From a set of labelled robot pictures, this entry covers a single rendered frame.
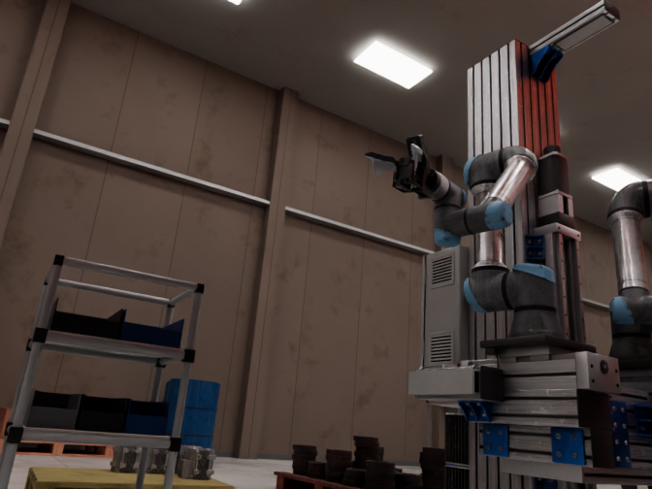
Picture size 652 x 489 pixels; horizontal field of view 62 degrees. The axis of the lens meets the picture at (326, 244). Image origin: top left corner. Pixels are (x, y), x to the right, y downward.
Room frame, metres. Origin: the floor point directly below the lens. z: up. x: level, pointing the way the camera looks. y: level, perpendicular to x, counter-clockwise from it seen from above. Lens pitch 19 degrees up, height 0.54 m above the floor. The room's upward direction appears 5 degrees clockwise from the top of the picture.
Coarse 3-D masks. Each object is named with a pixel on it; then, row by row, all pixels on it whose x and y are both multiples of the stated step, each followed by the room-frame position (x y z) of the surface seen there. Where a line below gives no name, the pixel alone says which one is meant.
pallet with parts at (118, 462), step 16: (128, 448) 3.99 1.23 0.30; (160, 448) 4.09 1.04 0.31; (192, 448) 3.98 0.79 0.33; (208, 448) 4.11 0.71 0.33; (112, 464) 4.02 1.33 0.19; (128, 464) 3.99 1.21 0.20; (160, 464) 4.10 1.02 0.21; (176, 464) 4.21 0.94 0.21; (192, 464) 3.96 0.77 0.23; (208, 464) 3.98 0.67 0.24; (32, 480) 3.45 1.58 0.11; (48, 480) 3.28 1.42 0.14; (64, 480) 3.34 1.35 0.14; (80, 480) 3.39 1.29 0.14; (96, 480) 3.46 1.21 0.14; (112, 480) 3.52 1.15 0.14; (128, 480) 3.58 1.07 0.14; (144, 480) 3.65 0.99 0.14; (160, 480) 3.72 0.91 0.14; (176, 480) 3.80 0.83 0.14; (192, 480) 3.88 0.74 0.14; (208, 480) 3.95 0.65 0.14
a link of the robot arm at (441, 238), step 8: (440, 208) 1.41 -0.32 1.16; (448, 208) 1.40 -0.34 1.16; (456, 208) 1.41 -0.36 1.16; (440, 216) 1.41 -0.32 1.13; (448, 216) 1.40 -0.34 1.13; (456, 216) 1.38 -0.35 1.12; (440, 224) 1.41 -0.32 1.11; (448, 224) 1.40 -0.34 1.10; (456, 224) 1.38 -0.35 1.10; (464, 224) 1.37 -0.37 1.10; (440, 232) 1.41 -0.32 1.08; (448, 232) 1.40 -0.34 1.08; (456, 232) 1.40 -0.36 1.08; (464, 232) 1.39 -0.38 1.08; (440, 240) 1.42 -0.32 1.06; (448, 240) 1.41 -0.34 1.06; (456, 240) 1.41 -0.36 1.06
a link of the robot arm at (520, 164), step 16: (512, 160) 1.48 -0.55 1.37; (528, 160) 1.46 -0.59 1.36; (512, 176) 1.41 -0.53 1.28; (528, 176) 1.46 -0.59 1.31; (496, 192) 1.36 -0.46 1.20; (512, 192) 1.38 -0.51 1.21; (480, 208) 1.33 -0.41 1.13; (496, 208) 1.30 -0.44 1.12; (480, 224) 1.34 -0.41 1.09; (496, 224) 1.32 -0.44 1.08
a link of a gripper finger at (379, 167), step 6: (366, 156) 1.29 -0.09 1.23; (372, 156) 1.28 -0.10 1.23; (378, 156) 1.29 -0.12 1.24; (384, 156) 1.30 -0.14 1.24; (390, 156) 1.29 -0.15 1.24; (378, 162) 1.30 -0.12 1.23; (384, 162) 1.30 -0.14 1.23; (390, 162) 1.30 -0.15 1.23; (378, 168) 1.31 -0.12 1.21; (384, 168) 1.31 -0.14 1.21; (390, 168) 1.31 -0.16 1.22; (378, 174) 1.31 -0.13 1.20
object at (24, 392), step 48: (48, 288) 1.68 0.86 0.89; (96, 288) 2.09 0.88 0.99; (192, 288) 1.91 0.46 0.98; (48, 336) 1.69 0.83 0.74; (96, 336) 1.81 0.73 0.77; (144, 336) 1.88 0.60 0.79; (192, 336) 1.91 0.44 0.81; (48, 432) 1.73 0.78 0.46; (96, 432) 1.81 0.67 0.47; (144, 432) 1.91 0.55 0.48; (0, 480) 1.68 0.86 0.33
